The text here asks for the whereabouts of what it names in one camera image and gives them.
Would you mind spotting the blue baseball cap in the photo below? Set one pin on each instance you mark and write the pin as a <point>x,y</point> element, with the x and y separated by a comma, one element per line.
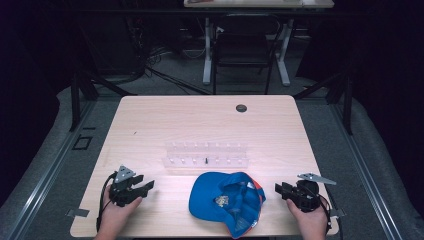
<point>220,200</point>

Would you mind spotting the white-legged wooden desk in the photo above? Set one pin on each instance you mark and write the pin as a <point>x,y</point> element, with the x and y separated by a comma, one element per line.
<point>253,3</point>

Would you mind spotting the black metal frame stand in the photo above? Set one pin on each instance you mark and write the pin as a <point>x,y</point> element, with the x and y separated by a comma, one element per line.
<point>76,100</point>
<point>347,103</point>

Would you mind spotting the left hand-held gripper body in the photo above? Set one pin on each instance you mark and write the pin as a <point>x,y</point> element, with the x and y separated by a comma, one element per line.
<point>122,193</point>

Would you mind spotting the grey tape strip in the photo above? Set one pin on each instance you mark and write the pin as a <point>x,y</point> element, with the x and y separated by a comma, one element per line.
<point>338,212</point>
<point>77,212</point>

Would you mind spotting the black chair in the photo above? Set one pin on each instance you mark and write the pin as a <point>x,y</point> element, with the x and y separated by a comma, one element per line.
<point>241,46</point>

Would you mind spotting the clear acrylic peg rack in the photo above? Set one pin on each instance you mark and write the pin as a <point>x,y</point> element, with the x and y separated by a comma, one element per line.
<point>206,155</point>

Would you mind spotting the person's left hand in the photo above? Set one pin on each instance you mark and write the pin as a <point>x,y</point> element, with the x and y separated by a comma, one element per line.
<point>116,215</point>

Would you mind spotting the person's right hand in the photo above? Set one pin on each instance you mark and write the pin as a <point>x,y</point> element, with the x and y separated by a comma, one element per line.
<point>310,223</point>

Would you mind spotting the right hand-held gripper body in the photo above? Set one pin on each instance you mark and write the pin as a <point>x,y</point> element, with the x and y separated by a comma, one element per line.
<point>305,196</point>

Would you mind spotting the metal floor rail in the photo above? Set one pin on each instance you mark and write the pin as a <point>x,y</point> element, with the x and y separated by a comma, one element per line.
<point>366,173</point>
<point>43,176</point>

